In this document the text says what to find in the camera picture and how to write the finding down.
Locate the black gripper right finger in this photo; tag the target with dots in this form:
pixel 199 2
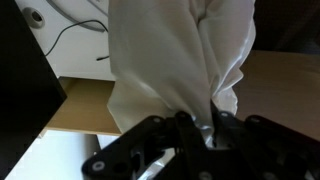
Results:
pixel 266 150

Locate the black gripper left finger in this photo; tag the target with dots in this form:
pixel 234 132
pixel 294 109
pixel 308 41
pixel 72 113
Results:
pixel 173 150

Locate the white cloth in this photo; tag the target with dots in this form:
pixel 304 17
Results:
pixel 166 60

